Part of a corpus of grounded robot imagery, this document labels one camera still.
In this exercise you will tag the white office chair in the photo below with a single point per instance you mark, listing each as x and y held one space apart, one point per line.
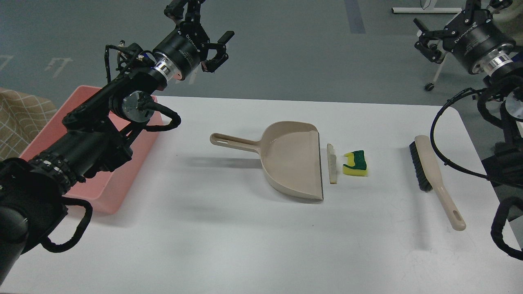
509 21

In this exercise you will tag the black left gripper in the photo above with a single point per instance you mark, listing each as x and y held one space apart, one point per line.
178 54

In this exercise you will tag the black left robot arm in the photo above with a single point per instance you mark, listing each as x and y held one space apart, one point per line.
100 132

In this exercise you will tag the beige hand brush black bristles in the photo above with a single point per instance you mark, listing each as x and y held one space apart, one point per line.
429 178

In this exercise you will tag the yellow green sponge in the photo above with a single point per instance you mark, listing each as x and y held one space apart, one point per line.
356 164

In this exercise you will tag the beige plastic dustpan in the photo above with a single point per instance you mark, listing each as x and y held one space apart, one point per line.
290 156

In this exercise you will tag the pink plastic bin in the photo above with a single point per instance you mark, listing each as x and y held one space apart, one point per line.
107 190

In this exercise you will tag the white desk leg base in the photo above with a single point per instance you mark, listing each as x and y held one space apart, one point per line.
427 7

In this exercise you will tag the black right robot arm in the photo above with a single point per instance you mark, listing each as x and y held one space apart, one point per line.
500 104

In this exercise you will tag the beige checkered cloth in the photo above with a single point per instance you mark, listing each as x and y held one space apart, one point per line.
22 118

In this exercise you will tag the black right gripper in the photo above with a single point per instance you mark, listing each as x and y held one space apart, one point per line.
478 45

